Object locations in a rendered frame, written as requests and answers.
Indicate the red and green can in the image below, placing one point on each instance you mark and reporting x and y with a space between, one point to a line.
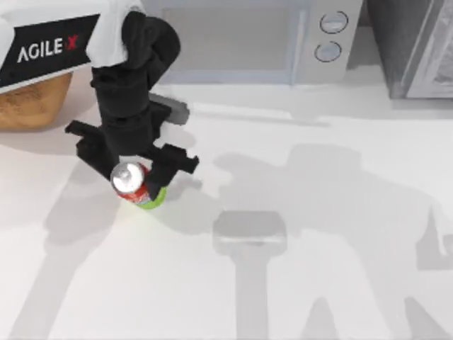
128 177

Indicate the brown wooden basket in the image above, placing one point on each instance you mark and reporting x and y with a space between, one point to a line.
32 106

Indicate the microwave oven door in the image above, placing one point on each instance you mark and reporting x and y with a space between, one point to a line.
233 42

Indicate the pale microwave oven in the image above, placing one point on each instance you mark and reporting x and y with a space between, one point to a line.
247 42

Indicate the round microwave knob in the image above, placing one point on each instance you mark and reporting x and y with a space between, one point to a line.
328 51
334 22

